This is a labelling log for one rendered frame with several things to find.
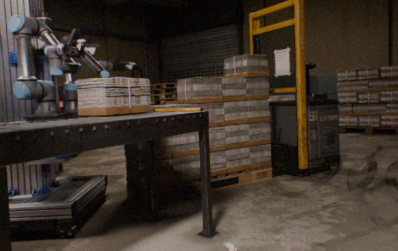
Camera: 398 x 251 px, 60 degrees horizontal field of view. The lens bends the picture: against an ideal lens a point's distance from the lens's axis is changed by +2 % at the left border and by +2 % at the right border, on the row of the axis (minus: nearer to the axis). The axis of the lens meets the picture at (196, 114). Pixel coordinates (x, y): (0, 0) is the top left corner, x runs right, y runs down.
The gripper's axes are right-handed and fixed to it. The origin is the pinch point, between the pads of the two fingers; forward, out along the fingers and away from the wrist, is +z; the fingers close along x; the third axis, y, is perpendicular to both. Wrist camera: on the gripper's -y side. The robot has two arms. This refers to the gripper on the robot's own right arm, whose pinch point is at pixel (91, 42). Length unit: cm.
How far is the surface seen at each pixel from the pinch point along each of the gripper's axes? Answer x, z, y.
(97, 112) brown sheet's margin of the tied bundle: -10.8, -4.3, 39.8
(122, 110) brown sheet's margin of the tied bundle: -21.1, 6.3, 38.4
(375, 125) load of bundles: -601, 154, 23
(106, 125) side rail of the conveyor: 27, 37, 49
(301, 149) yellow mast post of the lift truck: -218, 81, 64
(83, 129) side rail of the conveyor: 39, 35, 52
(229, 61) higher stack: -185, 13, -27
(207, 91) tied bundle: -134, 12, 12
